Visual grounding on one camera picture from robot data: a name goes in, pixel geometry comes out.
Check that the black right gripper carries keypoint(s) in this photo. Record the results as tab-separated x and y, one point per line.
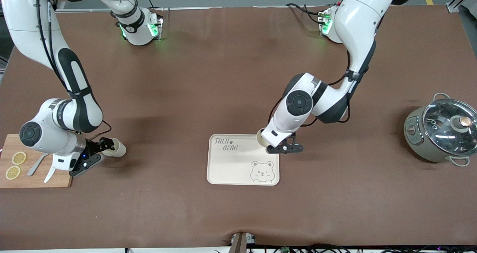
92	147

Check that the white plastic cup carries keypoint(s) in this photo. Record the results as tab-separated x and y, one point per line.
118	150
259	138

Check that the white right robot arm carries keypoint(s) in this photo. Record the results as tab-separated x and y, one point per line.
48	133

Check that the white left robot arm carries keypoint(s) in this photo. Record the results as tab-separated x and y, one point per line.
357	18

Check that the cream bear print tray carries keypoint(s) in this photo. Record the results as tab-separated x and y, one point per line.
231	167

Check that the white plastic knife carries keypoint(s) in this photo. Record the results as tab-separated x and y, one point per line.
49	175

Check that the grey plastic knife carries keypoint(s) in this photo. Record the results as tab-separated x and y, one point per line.
35	167

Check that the yellow lemon slice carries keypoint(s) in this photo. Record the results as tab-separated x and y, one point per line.
19	158
12	172

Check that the brown table cover mat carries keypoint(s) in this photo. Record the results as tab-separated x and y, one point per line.
186	96

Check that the wooden cutting board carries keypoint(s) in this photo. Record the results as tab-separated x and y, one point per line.
7	143

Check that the green electric cooking pot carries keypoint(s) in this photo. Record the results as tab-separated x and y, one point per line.
415	141

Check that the glass pot lid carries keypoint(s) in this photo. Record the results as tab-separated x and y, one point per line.
445	130

